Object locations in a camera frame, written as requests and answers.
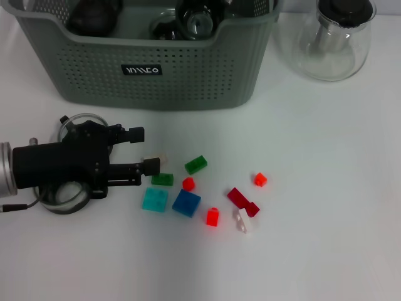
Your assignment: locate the white toy brick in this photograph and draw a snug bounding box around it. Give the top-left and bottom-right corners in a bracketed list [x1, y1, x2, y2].
[142, 152, 169, 167]
[232, 208, 255, 235]

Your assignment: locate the dark clay teapot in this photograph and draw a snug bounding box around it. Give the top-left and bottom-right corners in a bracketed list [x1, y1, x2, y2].
[68, 0, 123, 38]

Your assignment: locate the long dark red toy brick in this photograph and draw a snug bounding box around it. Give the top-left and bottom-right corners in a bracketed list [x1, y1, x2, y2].
[226, 187, 261, 218]

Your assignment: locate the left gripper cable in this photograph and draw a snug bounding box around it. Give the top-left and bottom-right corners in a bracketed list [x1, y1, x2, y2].
[0, 187, 44, 214]

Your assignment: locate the clear glass flask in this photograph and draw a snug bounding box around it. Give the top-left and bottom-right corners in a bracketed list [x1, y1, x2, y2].
[272, 0, 377, 82]

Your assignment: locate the glass teacup with black sleeve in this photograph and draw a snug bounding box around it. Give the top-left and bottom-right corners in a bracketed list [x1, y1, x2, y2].
[59, 112, 114, 154]
[150, 12, 182, 41]
[175, 0, 232, 40]
[37, 180, 109, 216]

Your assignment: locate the blue square toy brick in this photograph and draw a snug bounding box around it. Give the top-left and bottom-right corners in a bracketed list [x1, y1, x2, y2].
[171, 188, 202, 218]

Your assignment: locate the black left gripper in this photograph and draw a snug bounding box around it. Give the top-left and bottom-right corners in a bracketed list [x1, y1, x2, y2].
[12, 119, 162, 193]

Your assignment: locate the grey perforated storage bin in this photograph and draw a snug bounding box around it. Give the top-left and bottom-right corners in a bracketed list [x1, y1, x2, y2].
[6, 0, 284, 112]

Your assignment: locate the green toy brick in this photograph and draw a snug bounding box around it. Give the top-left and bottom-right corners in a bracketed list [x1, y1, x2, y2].
[184, 155, 209, 175]
[150, 172, 175, 186]

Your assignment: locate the cyan square toy brick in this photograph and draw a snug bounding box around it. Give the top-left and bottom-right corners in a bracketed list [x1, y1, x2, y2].
[140, 187, 169, 213]

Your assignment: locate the tall bright red toy brick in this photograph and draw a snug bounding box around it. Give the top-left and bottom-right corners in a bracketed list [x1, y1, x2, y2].
[206, 207, 220, 226]

